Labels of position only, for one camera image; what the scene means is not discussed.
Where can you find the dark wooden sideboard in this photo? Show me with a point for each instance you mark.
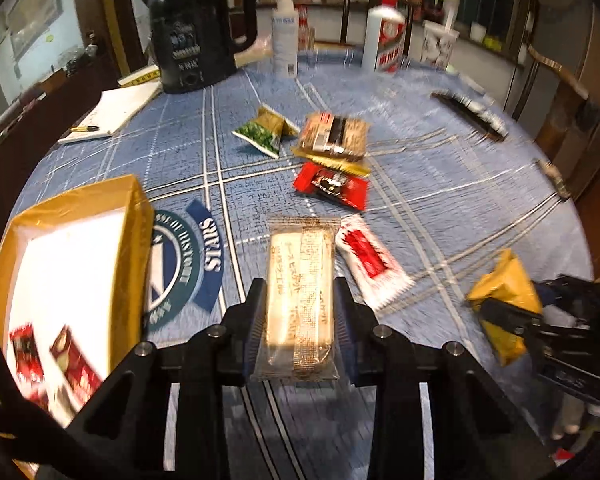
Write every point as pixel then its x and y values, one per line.
pixel 10 150

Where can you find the red label bottle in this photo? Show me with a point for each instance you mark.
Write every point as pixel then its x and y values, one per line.
pixel 304 15

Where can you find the green pea packet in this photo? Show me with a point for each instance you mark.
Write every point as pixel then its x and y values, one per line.
pixel 260 132

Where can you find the white red snack packet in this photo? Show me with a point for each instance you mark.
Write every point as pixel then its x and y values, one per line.
pixel 370 255

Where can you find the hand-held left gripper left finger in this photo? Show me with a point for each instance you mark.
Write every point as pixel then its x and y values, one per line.
pixel 256 315

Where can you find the dark wooden chair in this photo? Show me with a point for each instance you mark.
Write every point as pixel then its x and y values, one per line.
pixel 347 15

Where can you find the white tumbler with straw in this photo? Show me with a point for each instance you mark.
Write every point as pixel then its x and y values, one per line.
pixel 450 10

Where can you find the white notebook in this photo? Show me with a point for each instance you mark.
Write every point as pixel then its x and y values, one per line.
pixel 115 105

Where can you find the clear brown biscuit packet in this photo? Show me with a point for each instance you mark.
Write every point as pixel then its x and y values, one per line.
pixel 335 135

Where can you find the red black snack packet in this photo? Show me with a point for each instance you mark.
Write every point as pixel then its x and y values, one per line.
pixel 330 185

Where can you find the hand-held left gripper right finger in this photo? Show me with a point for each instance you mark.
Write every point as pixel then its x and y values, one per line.
pixel 344 315

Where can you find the yellow cardboard box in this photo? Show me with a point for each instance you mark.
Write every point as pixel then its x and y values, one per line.
pixel 135 240

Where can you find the small white cup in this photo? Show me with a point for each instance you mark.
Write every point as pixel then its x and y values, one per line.
pixel 477 32

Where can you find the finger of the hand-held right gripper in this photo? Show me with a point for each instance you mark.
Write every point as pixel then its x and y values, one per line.
pixel 560 290
pixel 510 316

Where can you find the framed wall picture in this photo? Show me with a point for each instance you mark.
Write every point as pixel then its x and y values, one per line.
pixel 35 10

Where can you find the yellow tape measure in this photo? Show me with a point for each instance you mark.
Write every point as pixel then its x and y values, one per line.
pixel 140 78

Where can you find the white spray bottle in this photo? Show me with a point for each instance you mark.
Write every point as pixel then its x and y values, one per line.
pixel 285 40

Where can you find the yellow green container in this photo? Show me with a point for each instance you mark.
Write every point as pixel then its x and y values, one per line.
pixel 493 41

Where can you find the yellow pen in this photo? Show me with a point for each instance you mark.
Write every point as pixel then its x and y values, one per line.
pixel 85 128

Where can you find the yellow snack packet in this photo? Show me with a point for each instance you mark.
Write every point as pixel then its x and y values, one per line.
pixel 505 275

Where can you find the floral paper cup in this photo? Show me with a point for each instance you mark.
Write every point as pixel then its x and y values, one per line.
pixel 437 42

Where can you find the cream biscuit packet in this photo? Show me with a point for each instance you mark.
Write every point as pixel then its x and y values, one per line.
pixel 300 285

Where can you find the person's right hand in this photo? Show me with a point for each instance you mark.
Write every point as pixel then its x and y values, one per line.
pixel 572 412

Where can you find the wooden armchair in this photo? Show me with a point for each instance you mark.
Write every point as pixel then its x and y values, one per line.
pixel 580 125

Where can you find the white liquor bottle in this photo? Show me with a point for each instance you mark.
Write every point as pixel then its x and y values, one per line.
pixel 382 40

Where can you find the black electric kettle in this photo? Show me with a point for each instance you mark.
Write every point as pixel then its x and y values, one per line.
pixel 190 35

